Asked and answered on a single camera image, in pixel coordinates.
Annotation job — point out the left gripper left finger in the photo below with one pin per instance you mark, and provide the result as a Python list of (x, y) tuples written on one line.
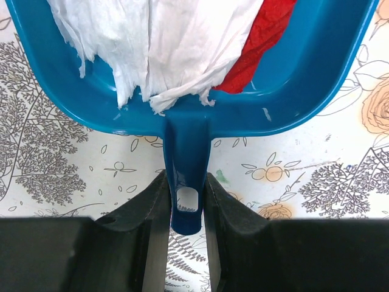
[(125, 250)]

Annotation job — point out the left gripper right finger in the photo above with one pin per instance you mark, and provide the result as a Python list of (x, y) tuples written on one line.
[(247, 252)]

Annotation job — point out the blue plastic dustpan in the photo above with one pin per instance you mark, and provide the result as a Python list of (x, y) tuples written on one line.
[(294, 81)]

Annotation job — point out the floral table cloth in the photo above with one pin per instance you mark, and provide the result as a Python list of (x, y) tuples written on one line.
[(333, 166)]

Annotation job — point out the white paper scrap centre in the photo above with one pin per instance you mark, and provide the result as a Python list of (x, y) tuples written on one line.
[(193, 45)]

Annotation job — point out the white paper scrap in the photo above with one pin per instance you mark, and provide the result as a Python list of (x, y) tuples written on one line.
[(193, 45), (115, 31)]

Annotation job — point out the white paper scrap left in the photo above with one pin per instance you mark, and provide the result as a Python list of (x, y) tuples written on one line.
[(115, 31)]

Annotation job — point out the red paper scrap left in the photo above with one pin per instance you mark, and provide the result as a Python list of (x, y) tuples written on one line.
[(267, 29)]

